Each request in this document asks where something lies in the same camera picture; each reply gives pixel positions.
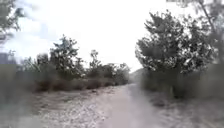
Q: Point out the row of bushes and trees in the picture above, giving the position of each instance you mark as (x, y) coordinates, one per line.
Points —
(66, 71)

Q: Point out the pale dirt path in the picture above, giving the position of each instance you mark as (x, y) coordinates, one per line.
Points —
(128, 110)

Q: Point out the dry scrubby ground strip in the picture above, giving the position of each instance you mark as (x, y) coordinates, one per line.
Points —
(66, 108)

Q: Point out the large leafy tree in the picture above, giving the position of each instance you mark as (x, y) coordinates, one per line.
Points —
(173, 46)

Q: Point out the dry grass verge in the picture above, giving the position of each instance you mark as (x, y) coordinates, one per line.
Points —
(193, 111)

